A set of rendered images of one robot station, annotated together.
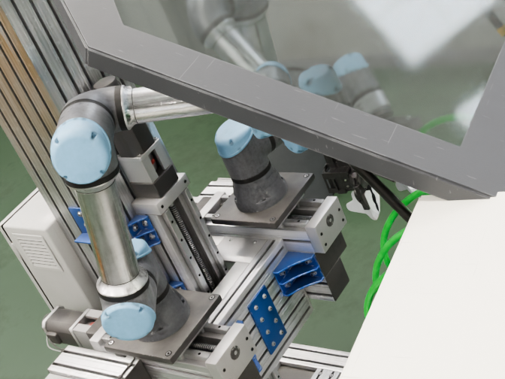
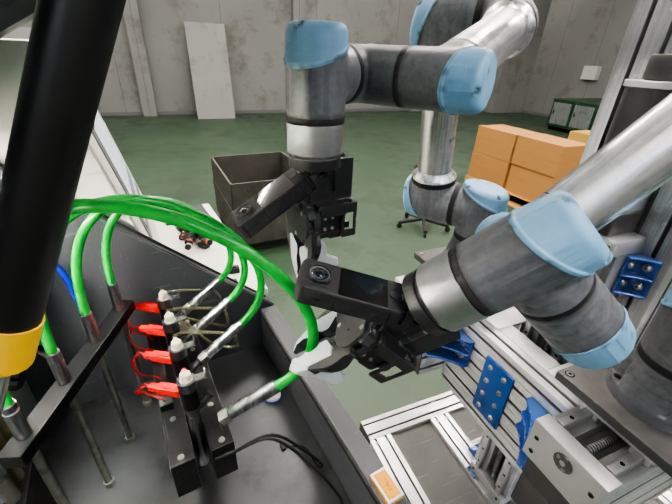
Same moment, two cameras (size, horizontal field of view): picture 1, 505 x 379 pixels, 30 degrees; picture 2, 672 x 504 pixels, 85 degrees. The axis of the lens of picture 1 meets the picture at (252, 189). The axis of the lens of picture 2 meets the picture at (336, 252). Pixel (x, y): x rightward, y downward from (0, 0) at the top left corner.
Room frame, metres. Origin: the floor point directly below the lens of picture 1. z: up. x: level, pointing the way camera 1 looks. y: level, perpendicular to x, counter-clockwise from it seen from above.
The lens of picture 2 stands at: (1.88, -0.66, 1.55)
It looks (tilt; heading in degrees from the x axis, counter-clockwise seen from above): 29 degrees down; 112
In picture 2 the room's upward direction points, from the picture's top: 3 degrees clockwise
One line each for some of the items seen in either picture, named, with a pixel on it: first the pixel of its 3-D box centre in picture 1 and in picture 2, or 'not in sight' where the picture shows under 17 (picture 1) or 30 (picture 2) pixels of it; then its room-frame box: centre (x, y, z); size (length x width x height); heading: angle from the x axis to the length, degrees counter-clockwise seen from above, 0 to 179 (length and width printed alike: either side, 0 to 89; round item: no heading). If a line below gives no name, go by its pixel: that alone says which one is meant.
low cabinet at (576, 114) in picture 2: not in sight; (606, 118); (4.32, 10.57, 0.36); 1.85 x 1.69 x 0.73; 135
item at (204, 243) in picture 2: not in sight; (195, 231); (1.03, 0.20, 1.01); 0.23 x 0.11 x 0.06; 142
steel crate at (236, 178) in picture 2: not in sight; (261, 199); (0.03, 2.09, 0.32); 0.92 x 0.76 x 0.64; 142
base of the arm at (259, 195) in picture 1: (255, 181); (669, 378); (2.25, -0.02, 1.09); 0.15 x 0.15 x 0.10
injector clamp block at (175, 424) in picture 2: not in sight; (189, 406); (1.43, -0.29, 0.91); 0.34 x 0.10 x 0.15; 142
